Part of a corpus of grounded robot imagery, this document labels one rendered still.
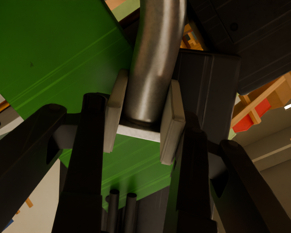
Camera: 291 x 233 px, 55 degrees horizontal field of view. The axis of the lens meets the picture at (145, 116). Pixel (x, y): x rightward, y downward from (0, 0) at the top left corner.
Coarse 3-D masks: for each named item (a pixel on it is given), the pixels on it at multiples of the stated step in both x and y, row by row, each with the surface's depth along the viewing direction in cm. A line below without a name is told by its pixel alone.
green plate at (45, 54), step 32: (0, 0) 20; (32, 0) 20; (64, 0) 20; (96, 0) 20; (0, 32) 21; (32, 32) 21; (64, 32) 21; (96, 32) 21; (0, 64) 22; (32, 64) 22; (64, 64) 22; (96, 64) 22; (128, 64) 22; (32, 96) 23; (64, 96) 23; (64, 160) 26; (128, 160) 26; (128, 192) 27
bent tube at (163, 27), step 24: (144, 0) 17; (168, 0) 16; (144, 24) 17; (168, 24) 17; (144, 48) 18; (168, 48) 18; (144, 72) 18; (168, 72) 19; (144, 96) 19; (120, 120) 20; (144, 120) 20
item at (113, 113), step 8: (120, 72) 20; (128, 72) 21; (120, 80) 18; (120, 88) 17; (112, 96) 16; (120, 96) 16; (112, 104) 15; (120, 104) 15; (112, 112) 15; (120, 112) 16; (112, 120) 15; (104, 128) 15; (112, 128) 15; (104, 136) 15; (112, 136) 15; (104, 144) 16; (112, 144) 16
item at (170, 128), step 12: (168, 96) 19; (180, 96) 18; (168, 108) 18; (180, 108) 16; (168, 120) 16; (180, 120) 15; (168, 132) 15; (180, 132) 15; (168, 144) 15; (168, 156) 16
